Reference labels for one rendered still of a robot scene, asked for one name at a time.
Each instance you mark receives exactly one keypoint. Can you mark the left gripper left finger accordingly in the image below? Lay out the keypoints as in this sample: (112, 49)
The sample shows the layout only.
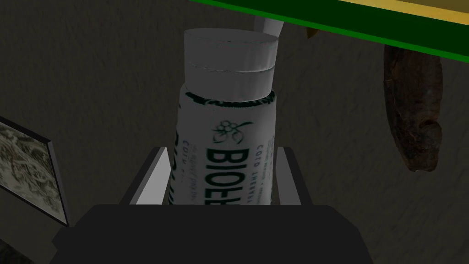
(151, 181)

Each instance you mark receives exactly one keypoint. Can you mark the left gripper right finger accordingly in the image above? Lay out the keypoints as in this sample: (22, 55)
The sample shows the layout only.
(291, 179)

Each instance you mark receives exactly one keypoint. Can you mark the white bottle with green print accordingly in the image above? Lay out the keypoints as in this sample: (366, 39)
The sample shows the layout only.
(227, 113)

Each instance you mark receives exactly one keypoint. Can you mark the framed grey picture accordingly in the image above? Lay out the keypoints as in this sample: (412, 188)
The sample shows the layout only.
(25, 168)

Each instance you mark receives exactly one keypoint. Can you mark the dark brown table leg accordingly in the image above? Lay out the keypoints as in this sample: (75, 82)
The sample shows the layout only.
(412, 106)

